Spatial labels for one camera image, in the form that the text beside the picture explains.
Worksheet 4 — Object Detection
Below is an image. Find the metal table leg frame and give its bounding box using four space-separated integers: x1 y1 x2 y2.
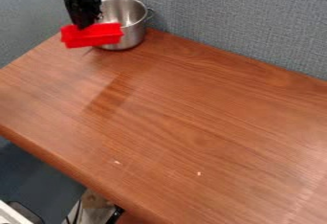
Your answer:
63 190 125 224

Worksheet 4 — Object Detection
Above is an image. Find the stainless steel pot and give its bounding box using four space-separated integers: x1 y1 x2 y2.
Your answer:
101 0 155 51

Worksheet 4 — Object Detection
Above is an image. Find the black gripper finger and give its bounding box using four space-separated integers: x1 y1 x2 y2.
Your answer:
69 5 103 30

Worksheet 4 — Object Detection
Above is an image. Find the white object at corner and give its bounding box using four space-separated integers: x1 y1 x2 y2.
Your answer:
0 200 45 224

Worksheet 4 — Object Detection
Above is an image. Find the red rectangular block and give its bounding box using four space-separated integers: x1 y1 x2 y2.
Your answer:
61 23 125 48

